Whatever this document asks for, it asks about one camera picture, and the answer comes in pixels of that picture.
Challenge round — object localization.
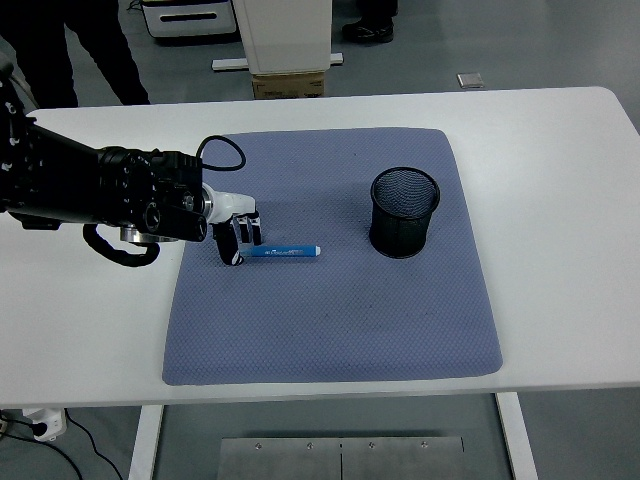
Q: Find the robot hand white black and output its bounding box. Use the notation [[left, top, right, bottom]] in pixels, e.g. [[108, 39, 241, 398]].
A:
[[207, 189, 262, 268]]

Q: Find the blue marker pen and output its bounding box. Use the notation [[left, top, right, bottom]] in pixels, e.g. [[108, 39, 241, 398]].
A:
[[238, 244, 322, 260]]

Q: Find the black mesh pen holder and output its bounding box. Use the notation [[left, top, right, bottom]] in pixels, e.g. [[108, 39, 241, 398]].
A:
[[369, 166, 443, 260]]

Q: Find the brown cardboard box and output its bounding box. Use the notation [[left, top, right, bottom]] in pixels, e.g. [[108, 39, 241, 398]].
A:
[[251, 71, 326, 100]]

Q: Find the blue-grey textured mat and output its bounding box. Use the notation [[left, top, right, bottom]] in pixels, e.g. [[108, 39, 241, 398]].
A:
[[162, 127, 504, 386]]

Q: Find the white stand base bar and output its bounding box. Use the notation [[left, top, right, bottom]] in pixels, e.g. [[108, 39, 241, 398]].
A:
[[212, 51, 345, 72]]

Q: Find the white upright stand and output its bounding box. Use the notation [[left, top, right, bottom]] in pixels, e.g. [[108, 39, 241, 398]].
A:
[[233, 0, 335, 75]]

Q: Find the white cabinet with dark slot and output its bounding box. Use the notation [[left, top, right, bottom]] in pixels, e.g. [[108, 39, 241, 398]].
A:
[[141, 0, 239, 39]]

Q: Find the person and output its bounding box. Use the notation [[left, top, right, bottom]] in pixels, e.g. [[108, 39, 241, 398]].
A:
[[0, 0, 151, 107], [341, 0, 400, 44]]

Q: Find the white table leg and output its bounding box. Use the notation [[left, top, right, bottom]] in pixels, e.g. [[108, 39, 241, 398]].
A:
[[494, 392, 540, 480], [127, 403, 165, 480]]

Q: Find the white power strip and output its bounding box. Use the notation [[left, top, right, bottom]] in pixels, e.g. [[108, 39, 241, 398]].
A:
[[22, 407, 68, 442]]

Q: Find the black floor cable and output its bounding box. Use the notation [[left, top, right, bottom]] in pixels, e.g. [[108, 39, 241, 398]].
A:
[[0, 433, 82, 480], [63, 414, 125, 480]]

